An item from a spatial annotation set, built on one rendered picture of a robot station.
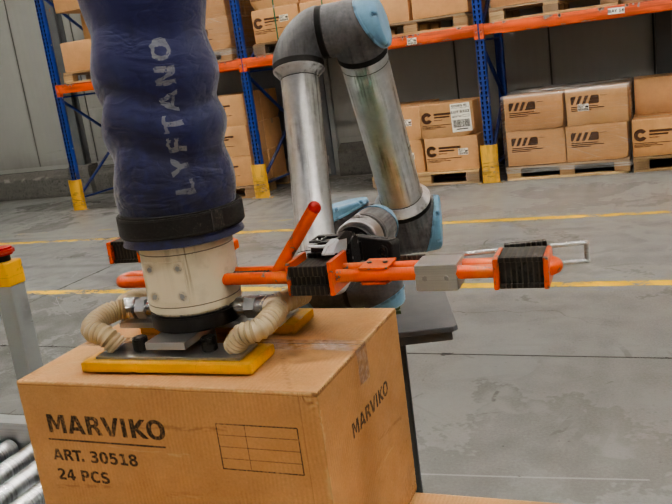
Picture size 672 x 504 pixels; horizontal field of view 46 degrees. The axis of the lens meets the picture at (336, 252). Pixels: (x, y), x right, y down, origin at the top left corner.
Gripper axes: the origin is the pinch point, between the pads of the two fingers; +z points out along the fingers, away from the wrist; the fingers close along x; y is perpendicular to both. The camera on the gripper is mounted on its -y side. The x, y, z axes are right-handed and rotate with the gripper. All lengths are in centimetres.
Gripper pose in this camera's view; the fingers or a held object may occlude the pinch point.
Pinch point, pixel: (332, 272)
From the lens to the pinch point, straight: 137.0
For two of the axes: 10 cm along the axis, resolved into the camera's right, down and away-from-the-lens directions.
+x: -1.3, -9.6, -2.4
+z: -3.2, 2.7, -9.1
